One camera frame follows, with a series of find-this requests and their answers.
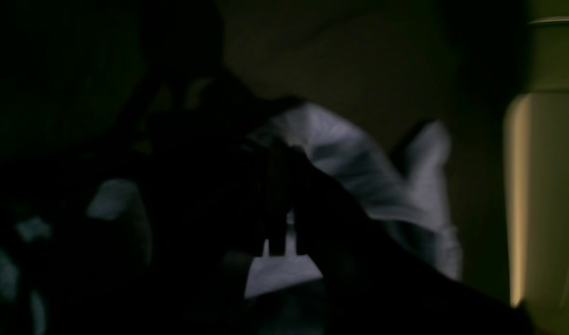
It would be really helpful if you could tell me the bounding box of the blue-grey t-shirt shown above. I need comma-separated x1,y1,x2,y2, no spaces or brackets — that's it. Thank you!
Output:
0,102,464,335

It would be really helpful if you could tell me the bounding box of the black table cloth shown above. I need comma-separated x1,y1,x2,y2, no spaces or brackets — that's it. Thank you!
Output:
216,0,527,301

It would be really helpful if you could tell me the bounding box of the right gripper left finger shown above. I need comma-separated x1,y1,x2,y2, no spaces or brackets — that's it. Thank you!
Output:
80,70,289,335

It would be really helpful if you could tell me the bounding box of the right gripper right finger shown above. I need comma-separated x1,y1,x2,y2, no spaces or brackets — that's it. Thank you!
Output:
289,149,539,335

